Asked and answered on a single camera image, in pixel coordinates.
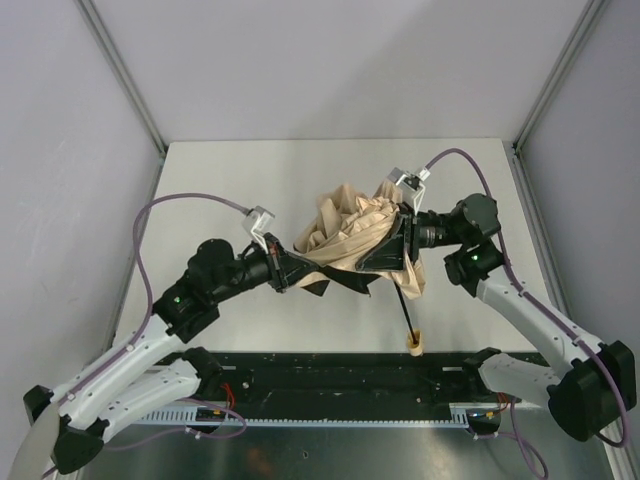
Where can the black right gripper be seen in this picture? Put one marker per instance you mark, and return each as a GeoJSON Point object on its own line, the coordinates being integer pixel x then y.
{"type": "Point", "coordinates": [408, 239]}

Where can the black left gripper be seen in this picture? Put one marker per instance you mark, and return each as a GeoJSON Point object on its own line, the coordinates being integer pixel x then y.
{"type": "Point", "coordinates": [276, 263]}

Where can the beige folding umbrella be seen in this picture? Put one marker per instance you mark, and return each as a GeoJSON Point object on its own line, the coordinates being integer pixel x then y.
{"type": "Point", "coordinates": [348, 224]}

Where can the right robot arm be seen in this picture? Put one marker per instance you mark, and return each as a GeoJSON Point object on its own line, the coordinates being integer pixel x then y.
{"type": "Point", "coordinates": [585, 383]}

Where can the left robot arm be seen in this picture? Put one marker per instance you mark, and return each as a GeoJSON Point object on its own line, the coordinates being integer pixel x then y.
{"type": "Point", "coordinates": [110, 393]}

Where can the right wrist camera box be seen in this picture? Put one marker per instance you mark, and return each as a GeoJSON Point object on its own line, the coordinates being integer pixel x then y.
{"type": "Point", "coordinates": [411, 185]}

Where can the right aluminium frame post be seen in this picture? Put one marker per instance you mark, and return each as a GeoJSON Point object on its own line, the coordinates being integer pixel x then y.
{"type": "Point", "coordinates": [575, 43]}

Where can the aluminium frame post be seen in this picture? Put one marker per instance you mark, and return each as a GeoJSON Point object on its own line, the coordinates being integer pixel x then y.
{"type": "Point", "coordinates": [575, 43]}
{"type": "Point", "coordinates": [114, 59]}

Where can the left aluminium frame post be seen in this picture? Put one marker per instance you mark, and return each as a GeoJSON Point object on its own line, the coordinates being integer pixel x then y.
{"type": "Point", "coordinates": [114, 59]}

